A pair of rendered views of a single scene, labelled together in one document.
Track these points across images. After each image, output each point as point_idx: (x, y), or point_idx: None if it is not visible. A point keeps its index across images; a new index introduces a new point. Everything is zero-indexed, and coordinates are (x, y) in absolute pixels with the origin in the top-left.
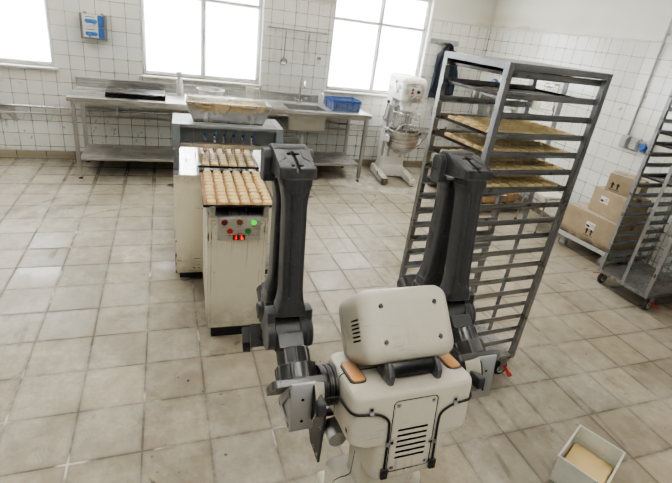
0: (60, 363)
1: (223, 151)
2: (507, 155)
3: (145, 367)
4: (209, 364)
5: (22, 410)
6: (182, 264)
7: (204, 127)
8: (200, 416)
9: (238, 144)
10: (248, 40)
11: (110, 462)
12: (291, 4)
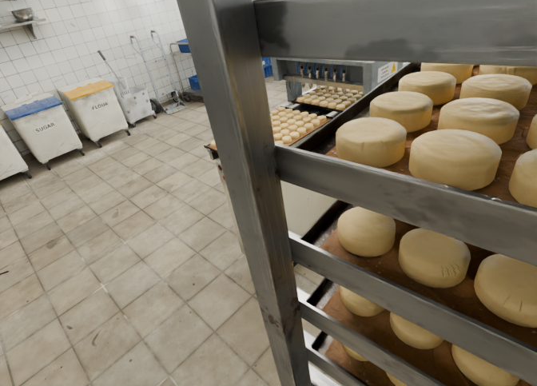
0: (175, 224)
1: (316, 87)
2: (443, 328)
3: (193, 255)
4: (217, 282)
5: (135, 240)
6: None
7: (293, 60)
8: (162, 317)
9: (331, 80)
10: None
11: (108, 302)
12: None
